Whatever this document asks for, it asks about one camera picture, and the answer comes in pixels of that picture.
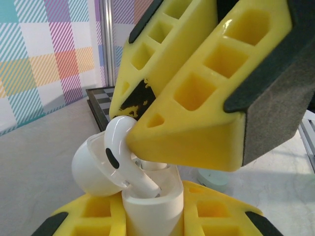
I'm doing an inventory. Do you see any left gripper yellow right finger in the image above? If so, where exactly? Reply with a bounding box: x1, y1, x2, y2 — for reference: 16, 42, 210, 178
182, 180, 284, 236

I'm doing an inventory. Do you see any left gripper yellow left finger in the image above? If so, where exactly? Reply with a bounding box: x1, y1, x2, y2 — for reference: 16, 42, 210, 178
31, 193, 127, 236

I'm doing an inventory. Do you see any mint green earbud case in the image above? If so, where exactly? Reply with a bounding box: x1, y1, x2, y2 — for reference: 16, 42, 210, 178
196, 168, 229, 194

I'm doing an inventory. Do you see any white earbud charging case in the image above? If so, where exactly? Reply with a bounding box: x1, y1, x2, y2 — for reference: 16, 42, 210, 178
71, 132, 185, 236

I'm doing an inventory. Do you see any white wireless earbud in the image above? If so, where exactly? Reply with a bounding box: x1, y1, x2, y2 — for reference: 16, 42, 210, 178
104, 116, 160, 199

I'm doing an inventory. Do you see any black grey checkered board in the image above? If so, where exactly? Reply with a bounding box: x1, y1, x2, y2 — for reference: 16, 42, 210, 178
85, 86, 115, 132

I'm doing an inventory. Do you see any aluminium frame post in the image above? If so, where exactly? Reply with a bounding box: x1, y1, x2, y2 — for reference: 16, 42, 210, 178
94, 0, 116, 88

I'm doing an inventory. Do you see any aluminium table side rail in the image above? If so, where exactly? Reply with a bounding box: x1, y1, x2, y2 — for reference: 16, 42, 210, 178
297, 118, 315, 173

